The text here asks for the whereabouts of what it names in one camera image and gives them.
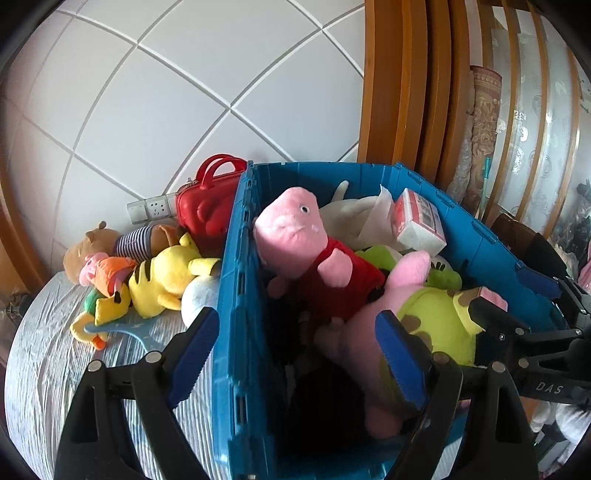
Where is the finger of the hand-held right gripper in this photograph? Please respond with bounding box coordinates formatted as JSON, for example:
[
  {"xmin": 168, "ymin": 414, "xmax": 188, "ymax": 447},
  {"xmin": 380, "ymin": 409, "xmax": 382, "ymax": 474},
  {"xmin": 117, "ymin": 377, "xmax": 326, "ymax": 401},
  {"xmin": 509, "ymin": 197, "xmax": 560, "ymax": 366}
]
[
  {"xmin": 516, "ymin": 267, "xmax": 583, "ymax": 302},
  {"xmin": 468, "ymin": 286, "xmax": 533, "ymax": 339}
]

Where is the red and white tissue packet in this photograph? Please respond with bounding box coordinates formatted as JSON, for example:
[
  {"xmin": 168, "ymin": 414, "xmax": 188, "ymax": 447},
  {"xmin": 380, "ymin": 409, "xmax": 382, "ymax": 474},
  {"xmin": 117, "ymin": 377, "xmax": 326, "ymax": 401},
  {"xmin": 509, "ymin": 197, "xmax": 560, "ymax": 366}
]
[{"xmin": 390, "ymin": 187, "xmax": 448, "ymax": 257}]

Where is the light blue plastic tool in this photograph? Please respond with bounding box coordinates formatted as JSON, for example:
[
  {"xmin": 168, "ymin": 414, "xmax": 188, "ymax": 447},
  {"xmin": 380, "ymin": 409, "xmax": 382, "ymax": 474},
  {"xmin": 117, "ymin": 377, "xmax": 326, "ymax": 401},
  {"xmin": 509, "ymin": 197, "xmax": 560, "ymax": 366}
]
[{"xmin": 83, "ymin": 318, "xmax": 162, "ymax": 365}]

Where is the pink and orange plush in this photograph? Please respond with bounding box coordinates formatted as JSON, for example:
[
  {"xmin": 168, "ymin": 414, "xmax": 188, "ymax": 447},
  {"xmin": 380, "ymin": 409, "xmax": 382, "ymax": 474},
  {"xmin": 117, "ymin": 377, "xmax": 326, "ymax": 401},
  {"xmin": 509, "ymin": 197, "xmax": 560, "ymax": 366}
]
[{"xmin": 78, "ymin": 251, "xmax": 138, "ymax": 298}]

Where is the yellow mouse plush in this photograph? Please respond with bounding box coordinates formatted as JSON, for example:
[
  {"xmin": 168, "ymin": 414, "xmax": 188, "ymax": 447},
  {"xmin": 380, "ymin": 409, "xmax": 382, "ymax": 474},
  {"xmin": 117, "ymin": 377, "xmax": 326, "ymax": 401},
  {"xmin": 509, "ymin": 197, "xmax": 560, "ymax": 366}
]
[{"xmin": 95, "ymin": 232, "xmax": 222, "ymax": 326}]

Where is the pink pig plush red dress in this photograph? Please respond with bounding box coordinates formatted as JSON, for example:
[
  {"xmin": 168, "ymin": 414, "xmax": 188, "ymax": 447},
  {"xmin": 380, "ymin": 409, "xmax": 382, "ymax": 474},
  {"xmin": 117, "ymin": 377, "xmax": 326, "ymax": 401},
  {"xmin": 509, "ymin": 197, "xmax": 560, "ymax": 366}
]
[{"xmin": 252, "ymin": 186, "xmax": 386, "ymax": 324}]

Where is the blue plastic crate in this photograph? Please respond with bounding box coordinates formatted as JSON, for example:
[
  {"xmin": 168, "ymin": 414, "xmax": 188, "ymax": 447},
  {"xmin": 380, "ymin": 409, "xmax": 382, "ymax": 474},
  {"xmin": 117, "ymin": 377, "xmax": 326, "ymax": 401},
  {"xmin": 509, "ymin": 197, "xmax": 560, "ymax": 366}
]
[{"xmin": 217, "ymin": 161, "xmax": 571, "ymax": 480}]

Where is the pile of plush toys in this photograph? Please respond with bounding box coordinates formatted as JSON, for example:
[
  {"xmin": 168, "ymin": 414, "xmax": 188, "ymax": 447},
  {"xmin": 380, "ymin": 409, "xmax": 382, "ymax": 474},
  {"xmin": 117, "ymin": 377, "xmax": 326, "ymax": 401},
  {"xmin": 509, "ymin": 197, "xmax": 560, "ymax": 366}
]
[{"xmin": 551, "ymin": 182, "xmax": 591, "ymax": 287}]

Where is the white and pink round plush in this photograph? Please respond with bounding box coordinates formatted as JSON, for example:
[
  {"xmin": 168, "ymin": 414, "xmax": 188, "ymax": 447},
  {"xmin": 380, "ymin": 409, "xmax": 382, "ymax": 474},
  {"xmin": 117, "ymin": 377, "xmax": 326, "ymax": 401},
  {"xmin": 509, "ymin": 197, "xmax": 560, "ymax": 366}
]
[{"xmin": 181, "ymin": 276, "xmax": 221, "ymax": 324}]

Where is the white fuzzy toy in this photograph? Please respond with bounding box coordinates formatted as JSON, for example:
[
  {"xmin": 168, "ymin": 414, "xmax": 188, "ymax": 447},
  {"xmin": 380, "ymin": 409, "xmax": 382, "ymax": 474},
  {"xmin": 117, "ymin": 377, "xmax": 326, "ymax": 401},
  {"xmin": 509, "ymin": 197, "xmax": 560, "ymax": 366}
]
[{"xmin": 531, "ymin": 401, "xmax": 591, "ymax": 462}]

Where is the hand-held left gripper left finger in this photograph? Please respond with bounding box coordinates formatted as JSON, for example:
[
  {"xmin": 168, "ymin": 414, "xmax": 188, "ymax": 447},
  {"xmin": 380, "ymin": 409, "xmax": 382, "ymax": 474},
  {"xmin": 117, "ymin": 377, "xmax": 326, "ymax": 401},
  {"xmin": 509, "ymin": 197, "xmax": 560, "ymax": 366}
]
[{"xmin": 54, "ymin": 305, "xmax": 220, "ymax": 480}]

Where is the brown plush with striped shirt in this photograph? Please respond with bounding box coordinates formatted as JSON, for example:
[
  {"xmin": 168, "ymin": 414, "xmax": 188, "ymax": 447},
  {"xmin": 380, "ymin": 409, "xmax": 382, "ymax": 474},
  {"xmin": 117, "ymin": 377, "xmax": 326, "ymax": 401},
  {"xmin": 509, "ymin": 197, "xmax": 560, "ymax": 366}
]
[{"xmin": 63, "ymin": 220, "xmax": 183, "ymax": 283}]

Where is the yellow turtle plush green shell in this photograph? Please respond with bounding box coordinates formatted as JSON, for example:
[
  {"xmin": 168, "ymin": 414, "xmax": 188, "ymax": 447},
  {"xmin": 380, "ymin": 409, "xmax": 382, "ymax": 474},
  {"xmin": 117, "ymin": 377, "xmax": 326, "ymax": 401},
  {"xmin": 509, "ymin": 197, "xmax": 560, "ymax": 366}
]
[{"xmin": 70, "ymin": 291, "xmax": 112, "ymax": 352}]

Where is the black cloth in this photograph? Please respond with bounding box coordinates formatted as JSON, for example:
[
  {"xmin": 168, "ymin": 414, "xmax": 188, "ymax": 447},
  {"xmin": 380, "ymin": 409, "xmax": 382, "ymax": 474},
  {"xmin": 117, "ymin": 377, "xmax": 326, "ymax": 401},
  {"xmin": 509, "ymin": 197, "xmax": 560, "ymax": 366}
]
[{"xmin": 492, "ymin": 215, "xmax": 568, "ymax": 278}]

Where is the red toy suitcase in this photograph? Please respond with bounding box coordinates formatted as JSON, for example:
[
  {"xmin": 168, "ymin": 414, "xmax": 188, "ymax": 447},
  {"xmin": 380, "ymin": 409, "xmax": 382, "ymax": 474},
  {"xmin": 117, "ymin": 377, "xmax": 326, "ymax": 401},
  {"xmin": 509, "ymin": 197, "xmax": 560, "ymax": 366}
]
[{"xmin": 175, "ymin": 154, "xmax": 247, "ymax": 259}]

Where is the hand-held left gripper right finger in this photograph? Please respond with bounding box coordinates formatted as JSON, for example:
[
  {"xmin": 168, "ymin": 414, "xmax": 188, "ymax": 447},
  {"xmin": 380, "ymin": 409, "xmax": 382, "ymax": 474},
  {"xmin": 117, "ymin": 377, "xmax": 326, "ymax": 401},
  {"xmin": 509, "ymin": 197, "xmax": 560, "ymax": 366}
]
[{"xmin": 375, "ymin": 310, "xmax": 540, "ymax": 480}]

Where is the rolled patterned carpet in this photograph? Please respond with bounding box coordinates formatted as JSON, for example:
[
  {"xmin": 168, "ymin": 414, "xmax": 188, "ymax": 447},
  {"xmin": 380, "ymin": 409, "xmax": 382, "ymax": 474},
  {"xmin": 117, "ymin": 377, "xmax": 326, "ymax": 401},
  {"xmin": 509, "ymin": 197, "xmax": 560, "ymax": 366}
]
[{"xmin": 445, "ymin": 65, "xmax": 502, "ymax": 215}]

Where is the pink starfish plush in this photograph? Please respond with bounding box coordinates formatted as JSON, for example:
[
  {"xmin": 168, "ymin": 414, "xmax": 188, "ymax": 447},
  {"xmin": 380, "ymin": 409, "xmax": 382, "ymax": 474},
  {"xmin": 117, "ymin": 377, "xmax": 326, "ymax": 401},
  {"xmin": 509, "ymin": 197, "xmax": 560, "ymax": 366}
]
[{"xmin": 314, "ymin": 250, "xmax": 509, "ymax": 439}]

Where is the glass door with wooden slats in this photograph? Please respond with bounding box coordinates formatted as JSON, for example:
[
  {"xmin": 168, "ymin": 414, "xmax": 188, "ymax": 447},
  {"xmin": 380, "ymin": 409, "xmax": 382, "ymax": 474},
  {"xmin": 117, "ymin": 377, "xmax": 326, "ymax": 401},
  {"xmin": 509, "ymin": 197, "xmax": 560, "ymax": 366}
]
[{"xmin": 475, "ymin": 4, "xmax": 591, "ymax": 232}]

